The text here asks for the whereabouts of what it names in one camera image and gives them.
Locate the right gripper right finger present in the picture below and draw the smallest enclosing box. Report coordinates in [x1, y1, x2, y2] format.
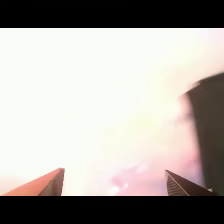
[164, 169, 218, 197]

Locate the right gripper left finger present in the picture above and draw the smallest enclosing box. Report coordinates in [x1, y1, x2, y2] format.
[2, 167, 66, 197]

